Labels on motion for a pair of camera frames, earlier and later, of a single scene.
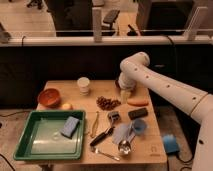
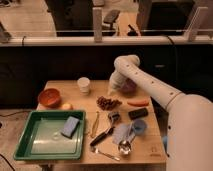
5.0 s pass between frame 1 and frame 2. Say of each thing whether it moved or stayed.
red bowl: stayed
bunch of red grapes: stayed
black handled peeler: stayed
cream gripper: moved
